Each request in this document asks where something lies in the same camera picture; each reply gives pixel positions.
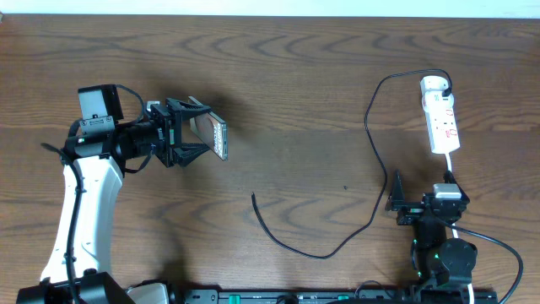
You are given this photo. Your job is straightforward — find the black charging cable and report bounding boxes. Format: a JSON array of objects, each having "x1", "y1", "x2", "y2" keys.
[{"x1": 251, "y1": 68, "x2": 454, "y2": 260}]

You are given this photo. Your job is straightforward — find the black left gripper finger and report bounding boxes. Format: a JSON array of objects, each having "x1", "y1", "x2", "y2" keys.
[
  {"x1": 166, "y1": 98, "x2": 212, "y2": 119},
  {"x1": 172, "y1": 143, "x2": 209, "y2": 167}
]

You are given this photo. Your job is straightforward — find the white USB charger plug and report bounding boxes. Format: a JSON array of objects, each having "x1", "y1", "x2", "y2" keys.
[{"x1": 420, "y1": 75, "x2": 451, "y2": 95}]

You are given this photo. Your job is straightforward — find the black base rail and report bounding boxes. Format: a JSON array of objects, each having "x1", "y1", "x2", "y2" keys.
[{"x1": 126, "y1": 288, "x2": 499, "y2": 304}]

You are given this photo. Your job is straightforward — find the white power strip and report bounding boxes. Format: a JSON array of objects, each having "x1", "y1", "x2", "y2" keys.
[{"x1": 422, "y1": 90, "x2": 460, "y2": 155}]

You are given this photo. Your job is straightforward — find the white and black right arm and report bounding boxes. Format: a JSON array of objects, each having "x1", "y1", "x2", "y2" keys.
[{"x1": 385, "y1": 171, "x2": 478, "y2": 301}]

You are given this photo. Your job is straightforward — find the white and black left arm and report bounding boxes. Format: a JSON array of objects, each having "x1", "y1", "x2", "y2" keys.
[{"x1": 17, "y1": 84, "x2": 228, "y2": 303}]

